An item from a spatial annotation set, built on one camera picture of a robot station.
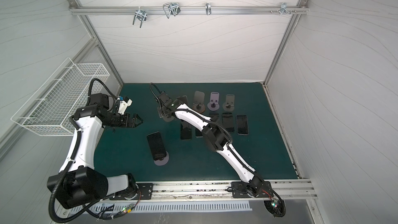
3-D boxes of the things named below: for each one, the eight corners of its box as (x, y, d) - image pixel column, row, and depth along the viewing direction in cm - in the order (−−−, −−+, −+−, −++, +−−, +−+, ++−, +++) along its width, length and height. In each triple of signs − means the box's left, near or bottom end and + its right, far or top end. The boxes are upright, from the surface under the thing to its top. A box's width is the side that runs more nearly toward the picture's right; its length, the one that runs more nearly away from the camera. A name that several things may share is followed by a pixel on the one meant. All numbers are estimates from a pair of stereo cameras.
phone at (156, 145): (156, 161, 85) (149, 151, 72) (154, 147, 90) (146, 135, 77) (167, 157, 86) (162, 146, 74) (164, 143, 91) (158, 131, 79)
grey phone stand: (223, 111, 107) (224, 102, 99) (222, 103, 111) (223, 94, 103) (233, 111, 107) (235, 102, 99) (231, 103, 111) (234, 94, 103)
